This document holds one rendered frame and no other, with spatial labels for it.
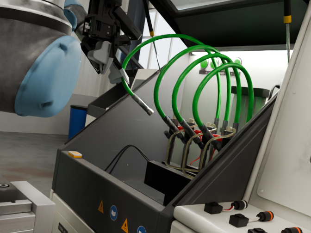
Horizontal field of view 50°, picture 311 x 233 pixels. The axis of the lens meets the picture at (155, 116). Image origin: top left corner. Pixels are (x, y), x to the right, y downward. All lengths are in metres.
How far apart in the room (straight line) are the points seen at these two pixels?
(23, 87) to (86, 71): 7.95
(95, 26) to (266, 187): 0.60
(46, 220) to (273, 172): 0.52
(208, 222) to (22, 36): 0.46
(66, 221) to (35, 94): 0.83
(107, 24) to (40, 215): 0.55
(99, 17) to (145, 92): 0.56
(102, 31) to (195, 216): 0.54
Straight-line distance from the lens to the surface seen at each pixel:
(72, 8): 1.24
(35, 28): 0.45
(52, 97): 0.45
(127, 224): 0.88
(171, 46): 6.96
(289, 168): 0.84
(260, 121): 0.89
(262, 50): 1.26
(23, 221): 0.59
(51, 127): 8.11
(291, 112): 0.88
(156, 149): 1.50
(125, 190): 0.89
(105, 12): 0.98
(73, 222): 1.17
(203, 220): 0.68
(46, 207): 0.60
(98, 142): 1.35
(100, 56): 0.95
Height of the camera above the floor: 1.19
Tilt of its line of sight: 3 degrees down
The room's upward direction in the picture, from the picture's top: 9 degrees clockwise
